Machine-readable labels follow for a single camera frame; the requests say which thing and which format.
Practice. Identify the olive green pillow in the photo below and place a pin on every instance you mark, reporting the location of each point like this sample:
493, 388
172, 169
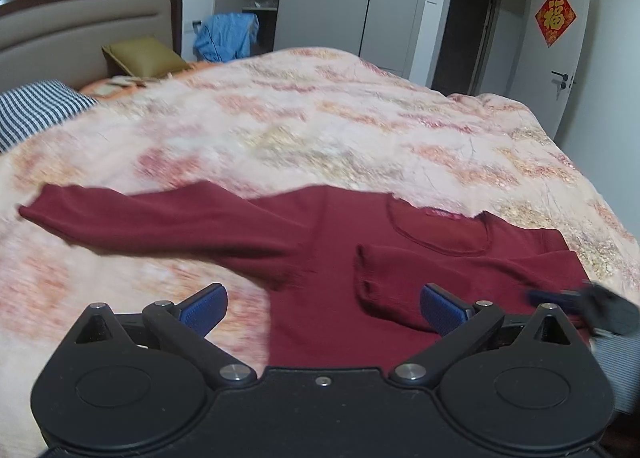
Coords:
145, 57

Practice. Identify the black white checked pillow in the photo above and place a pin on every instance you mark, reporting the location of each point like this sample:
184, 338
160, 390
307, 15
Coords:
35, 107

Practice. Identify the dark red long-sleeve sweater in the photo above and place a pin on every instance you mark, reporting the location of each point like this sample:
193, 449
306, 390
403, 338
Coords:
343, 269

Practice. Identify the blue clothes pile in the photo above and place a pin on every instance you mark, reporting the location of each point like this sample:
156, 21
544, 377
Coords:
226, 37

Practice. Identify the white room door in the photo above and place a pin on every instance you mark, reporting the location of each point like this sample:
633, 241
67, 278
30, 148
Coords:
532, 82

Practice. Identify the floral pink bed quilt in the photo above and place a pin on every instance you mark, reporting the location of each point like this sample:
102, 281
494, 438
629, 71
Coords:
256, 127

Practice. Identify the red fu character decoration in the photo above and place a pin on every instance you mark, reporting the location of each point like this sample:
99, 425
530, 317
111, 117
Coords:
553, 18

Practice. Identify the brown beige padded headboard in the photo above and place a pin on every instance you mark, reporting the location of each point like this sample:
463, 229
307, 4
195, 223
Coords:
63, 39

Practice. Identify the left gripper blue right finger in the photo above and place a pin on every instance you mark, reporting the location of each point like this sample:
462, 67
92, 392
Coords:
463, 329

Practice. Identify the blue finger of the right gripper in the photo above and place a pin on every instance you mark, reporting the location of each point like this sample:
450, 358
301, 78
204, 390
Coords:
567, 300

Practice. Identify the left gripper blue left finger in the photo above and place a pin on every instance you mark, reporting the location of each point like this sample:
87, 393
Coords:
181, 329

